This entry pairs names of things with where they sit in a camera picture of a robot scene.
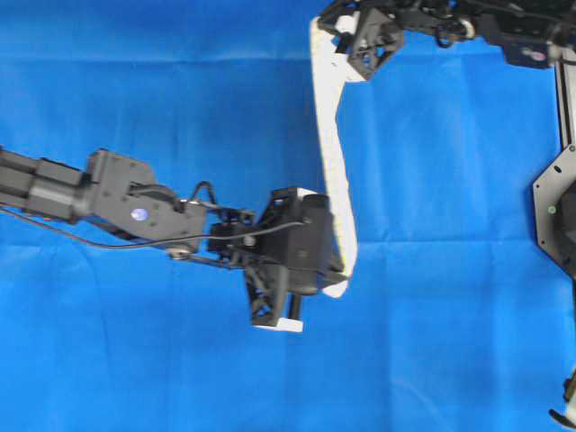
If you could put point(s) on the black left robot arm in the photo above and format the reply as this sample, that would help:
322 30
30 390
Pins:
121 196

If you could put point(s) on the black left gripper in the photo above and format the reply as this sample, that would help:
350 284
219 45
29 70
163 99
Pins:
295 255

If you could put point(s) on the aluminium frame rail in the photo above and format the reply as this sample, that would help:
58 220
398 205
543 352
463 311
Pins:
565 90

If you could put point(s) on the yellow checked towel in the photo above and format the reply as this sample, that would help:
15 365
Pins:
330 74

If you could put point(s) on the black white clamp at corner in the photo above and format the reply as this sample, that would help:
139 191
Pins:
567 418

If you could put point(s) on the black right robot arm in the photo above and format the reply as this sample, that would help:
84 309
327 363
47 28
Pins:
530 34

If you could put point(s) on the blue table cloth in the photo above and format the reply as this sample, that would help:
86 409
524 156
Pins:
454 319

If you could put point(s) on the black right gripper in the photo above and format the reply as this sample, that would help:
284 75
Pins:
368 33

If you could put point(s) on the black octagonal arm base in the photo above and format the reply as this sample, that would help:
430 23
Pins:
554 207

